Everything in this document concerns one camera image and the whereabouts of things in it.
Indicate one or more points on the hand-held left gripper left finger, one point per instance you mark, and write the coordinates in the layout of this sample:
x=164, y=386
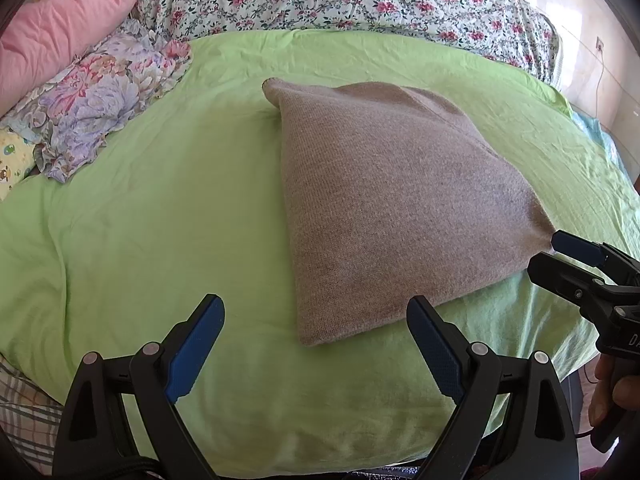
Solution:
x=197, y=350

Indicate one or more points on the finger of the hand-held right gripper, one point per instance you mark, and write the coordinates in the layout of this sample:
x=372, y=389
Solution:
x=575, y=246
x=555, y=272

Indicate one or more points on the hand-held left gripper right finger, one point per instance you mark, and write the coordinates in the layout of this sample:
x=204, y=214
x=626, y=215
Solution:
x=435, y=345

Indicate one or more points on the beige knit sweater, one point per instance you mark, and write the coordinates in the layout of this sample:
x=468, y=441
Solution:
x=390, y=185

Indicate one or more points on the person's right hand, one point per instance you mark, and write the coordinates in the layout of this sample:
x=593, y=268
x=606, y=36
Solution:
x=627, y=392

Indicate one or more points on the light blue cloth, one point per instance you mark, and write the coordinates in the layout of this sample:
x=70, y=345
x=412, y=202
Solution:
x=597, y=130

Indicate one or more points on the green bed sheet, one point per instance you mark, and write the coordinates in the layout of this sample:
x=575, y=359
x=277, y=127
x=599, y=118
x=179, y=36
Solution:
x=150, y=210

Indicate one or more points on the plaid cloth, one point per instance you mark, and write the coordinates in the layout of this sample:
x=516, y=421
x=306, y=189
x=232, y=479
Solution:
x=25, y=410

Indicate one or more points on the yellow cartoon print cloth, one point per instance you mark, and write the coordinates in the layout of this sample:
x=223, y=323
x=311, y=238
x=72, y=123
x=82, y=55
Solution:
x=12, y=160

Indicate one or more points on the pastel floral ruffled pillow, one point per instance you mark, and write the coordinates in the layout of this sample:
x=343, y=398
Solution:
x=100, y=95

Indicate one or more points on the pink pillow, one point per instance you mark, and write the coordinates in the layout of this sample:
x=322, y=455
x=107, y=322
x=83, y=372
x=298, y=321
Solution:
x=60, y=25

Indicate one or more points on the wall socket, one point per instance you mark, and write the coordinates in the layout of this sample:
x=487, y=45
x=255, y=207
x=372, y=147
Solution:
x=599, y=44

